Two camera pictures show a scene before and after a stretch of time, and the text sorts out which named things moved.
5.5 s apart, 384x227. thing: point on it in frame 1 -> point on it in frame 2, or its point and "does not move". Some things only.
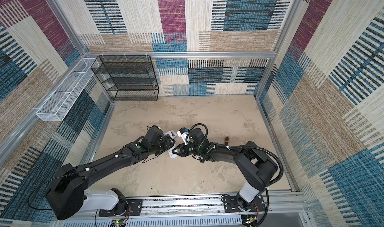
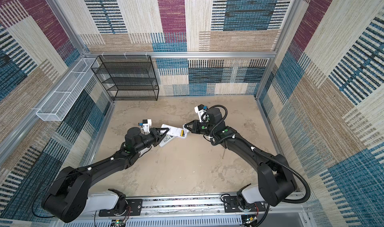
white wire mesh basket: [58, 105] does not move
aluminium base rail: [202, 211] does not move
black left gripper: [167, 142] -> [156, 136]
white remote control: [171, 154] -> [176, 132]
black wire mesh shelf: [127, 77] does not move
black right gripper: [182, 153] -> [195, 129]
